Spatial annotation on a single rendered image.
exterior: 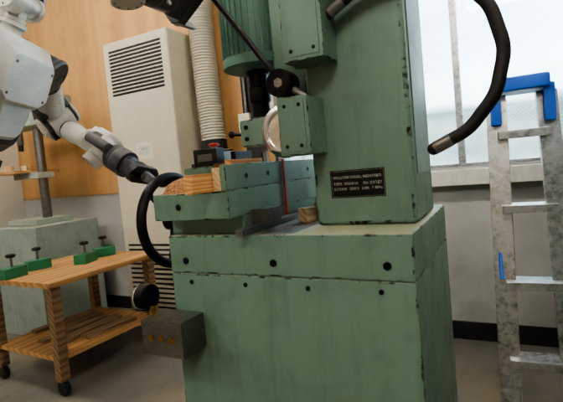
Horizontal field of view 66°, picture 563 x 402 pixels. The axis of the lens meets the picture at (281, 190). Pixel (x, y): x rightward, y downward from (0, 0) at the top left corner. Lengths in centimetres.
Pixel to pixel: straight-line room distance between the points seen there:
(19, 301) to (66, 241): 47
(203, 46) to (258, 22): 158
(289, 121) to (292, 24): 19
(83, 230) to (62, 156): 75
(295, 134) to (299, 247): 23
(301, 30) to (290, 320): 59
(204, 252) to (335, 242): 32
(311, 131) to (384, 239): 26
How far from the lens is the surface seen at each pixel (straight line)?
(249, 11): 113
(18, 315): 339
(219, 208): 92
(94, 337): 245
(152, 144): 270
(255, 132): 112
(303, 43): 91
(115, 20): 343
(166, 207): 101
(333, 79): 96
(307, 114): 88
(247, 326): 100
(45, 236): 312
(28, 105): 131
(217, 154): 121
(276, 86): 95
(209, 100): 260
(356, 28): 96
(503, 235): 160
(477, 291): 238
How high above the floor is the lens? 94
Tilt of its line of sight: 3 degrees down
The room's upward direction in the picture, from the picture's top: 5 degrees counter-clockwise
